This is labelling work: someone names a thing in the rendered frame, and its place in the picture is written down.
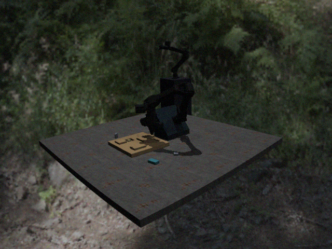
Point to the teal rectangular block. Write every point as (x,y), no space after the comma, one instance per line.
(153,161)

